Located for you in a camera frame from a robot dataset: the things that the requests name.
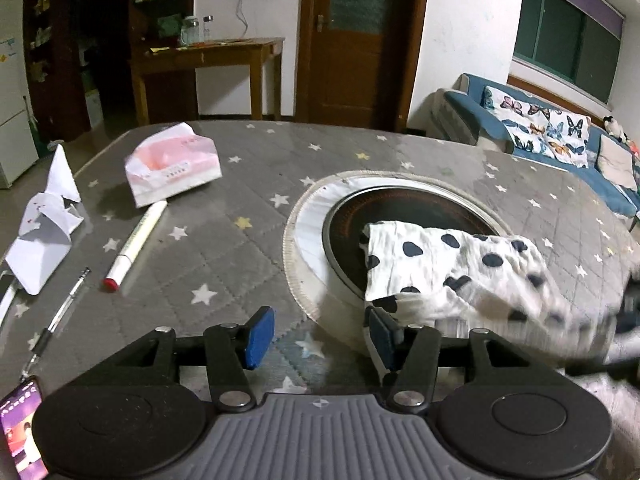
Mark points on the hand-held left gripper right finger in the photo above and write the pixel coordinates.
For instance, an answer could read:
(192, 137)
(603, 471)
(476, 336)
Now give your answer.
(384, 337)

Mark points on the folded white paper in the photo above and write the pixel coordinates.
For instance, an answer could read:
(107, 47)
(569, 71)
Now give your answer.
(62, 177)

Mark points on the brown wooden door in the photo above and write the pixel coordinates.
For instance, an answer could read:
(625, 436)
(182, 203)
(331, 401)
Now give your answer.
(350, 60)

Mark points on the beige cushion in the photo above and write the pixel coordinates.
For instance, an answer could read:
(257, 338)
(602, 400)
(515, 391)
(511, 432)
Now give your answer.
(616, 160)

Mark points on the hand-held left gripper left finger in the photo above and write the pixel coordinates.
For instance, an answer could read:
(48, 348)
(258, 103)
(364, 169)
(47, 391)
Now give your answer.
(260, 337)

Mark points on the grey star-printed table cover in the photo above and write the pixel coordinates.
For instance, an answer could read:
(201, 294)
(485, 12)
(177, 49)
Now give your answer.
(225, 240)

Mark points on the wooden desk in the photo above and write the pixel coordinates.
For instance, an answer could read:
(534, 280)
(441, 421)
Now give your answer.
(220, 52)

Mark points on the black and white plush toy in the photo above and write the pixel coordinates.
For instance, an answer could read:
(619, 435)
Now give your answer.
(616, 127)

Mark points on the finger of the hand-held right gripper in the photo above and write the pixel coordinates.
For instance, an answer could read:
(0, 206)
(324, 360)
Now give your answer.
(610, 367)
(631, 310)

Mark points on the grey striped sofa throw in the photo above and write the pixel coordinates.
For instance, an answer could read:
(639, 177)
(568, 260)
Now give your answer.
(455, 117)

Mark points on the pink tissue pack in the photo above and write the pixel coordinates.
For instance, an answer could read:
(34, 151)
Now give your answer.
(170, 160)

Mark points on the small glass jar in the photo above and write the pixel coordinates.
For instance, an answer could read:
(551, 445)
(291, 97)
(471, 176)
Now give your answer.
(208, 29)

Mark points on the dark wooden shelf cabinet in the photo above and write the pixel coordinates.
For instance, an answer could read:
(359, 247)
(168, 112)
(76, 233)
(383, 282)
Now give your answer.
(100, 35)

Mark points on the black ballpoint pen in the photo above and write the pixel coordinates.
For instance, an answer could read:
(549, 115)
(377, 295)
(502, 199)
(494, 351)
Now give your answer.
(65, 305)

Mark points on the crumpled white paper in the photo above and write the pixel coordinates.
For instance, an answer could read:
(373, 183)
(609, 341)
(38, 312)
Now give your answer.
(42, 245)

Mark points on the dark window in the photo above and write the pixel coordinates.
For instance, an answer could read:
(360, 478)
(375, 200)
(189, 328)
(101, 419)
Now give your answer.
(565, 35)

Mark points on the round built-in electric stove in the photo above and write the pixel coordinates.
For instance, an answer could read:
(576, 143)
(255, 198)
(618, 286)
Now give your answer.
(350, 215)

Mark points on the white black-spotted cloth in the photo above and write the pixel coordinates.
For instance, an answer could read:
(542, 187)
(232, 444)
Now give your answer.
(425, 265)

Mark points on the white marker with red cap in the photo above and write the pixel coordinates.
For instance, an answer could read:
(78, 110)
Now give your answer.
(135, 245)

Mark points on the blue sofa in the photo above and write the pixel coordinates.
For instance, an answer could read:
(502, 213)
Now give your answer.
(607, 187)

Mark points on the butterfly-printed pillow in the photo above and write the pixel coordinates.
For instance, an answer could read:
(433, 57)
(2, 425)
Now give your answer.
(540, 125)

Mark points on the smartphone with lit screen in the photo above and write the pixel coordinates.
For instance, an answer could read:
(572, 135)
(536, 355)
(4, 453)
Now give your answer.
(20, 430)

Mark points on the white refrigerator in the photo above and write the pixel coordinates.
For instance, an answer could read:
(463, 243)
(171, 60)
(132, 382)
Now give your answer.
(15, 120)

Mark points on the large glass jar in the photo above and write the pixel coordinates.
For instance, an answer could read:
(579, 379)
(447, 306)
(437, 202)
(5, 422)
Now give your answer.
(190, 31)

